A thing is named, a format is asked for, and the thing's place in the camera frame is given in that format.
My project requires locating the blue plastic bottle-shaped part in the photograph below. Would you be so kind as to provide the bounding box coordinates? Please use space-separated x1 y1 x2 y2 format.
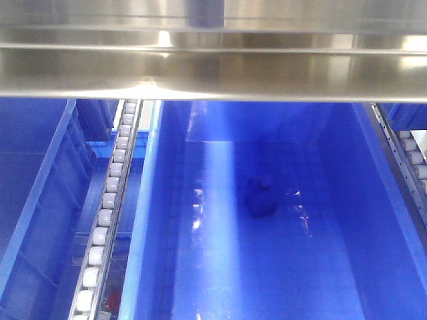
245 175 280 219

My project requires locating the steel shelf beam overhead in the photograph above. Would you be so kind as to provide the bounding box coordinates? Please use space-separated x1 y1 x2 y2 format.
1 1 426 102

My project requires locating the large blue target bin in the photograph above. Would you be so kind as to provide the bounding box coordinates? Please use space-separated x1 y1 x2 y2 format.
119 101 426 319

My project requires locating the blue bin on left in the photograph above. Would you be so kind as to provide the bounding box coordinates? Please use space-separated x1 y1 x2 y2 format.
1 97 95 319

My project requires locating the blue bin far right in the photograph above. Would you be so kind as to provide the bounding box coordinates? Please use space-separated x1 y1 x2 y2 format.
379 103 427 131

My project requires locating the left white roller track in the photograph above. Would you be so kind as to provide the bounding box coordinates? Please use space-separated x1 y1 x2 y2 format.
67 99 143 319

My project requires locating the white roller track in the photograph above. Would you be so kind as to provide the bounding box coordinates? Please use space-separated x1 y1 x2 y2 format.
67 99 143 319
370 103 426 227

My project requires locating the right white roller track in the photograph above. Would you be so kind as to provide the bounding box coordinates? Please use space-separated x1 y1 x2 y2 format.
370 103 426 227

